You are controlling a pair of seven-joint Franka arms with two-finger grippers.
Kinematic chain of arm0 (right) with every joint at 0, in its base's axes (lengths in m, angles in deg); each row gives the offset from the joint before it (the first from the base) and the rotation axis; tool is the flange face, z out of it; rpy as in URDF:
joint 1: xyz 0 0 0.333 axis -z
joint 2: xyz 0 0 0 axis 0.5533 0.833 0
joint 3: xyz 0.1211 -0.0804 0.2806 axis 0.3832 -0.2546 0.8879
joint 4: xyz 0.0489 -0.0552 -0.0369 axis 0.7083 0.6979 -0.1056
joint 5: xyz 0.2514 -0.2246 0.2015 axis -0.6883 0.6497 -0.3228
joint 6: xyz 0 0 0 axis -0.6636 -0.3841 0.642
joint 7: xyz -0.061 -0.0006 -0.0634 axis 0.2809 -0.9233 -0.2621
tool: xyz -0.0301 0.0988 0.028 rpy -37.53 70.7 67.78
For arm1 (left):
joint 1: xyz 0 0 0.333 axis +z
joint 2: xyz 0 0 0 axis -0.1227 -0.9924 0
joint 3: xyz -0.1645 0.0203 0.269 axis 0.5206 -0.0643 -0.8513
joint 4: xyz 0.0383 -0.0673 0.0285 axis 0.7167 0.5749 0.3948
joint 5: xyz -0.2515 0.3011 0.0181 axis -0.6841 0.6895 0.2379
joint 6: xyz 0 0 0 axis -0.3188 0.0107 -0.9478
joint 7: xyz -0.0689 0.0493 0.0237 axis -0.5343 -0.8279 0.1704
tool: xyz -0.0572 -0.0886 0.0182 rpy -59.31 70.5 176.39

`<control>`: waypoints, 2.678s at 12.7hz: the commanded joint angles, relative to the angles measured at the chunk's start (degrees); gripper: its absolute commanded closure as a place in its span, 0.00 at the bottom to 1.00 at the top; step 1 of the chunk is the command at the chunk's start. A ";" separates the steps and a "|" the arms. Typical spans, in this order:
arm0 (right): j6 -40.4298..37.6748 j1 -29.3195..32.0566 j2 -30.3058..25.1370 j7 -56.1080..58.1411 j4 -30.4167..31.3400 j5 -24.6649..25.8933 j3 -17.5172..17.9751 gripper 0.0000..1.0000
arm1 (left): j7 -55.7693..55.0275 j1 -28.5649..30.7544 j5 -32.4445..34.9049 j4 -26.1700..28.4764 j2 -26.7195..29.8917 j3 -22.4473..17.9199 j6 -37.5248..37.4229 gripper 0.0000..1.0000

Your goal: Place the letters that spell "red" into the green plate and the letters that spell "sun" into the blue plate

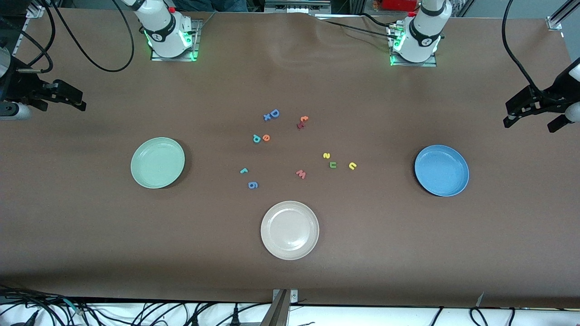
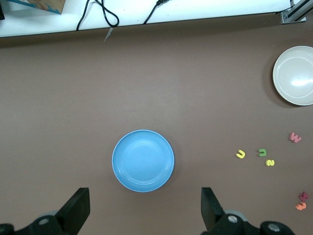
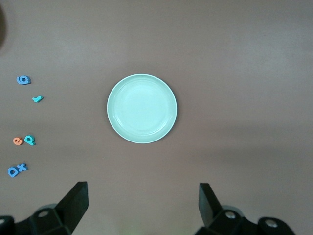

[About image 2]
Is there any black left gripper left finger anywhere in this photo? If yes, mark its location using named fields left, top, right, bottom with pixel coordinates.
left=0, top=187, right=90, bottom=235

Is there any blue plate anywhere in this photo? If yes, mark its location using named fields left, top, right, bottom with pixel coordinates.
left=112, top=129, right=175, bottom=193

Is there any black cable with plug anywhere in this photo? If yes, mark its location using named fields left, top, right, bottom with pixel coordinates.
left=143, top=0, right=173, bottom=25

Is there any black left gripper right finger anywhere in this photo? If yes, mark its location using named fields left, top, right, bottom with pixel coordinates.
left=200, top=187, right=301, bottom=235

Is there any thin black looped cable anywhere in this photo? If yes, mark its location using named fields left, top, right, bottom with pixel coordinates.
left=99, top=0, right=120, bottom=27

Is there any beige plate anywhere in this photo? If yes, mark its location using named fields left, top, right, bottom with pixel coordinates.
left=272, top=46, right=313, bottom=106

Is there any aluminium profile with bracket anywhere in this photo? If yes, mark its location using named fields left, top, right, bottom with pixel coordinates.
left=280, top=0, right=313, bottom=24

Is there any brown table mat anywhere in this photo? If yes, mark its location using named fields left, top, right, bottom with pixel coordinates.
left=0, top=11, right=313, bottom=235

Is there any printed cardboard box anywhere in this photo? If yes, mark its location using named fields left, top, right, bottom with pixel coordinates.
left=4, top=0, right=67, bottom=15

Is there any pink foam letter w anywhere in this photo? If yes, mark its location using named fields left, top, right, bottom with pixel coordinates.
left=288, top=132, right=302, bottom=143

